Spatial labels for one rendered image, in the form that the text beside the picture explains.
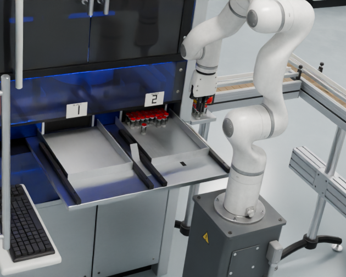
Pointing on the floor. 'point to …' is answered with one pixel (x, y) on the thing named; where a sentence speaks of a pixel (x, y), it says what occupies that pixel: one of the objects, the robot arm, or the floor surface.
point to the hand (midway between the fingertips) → (200, 106)
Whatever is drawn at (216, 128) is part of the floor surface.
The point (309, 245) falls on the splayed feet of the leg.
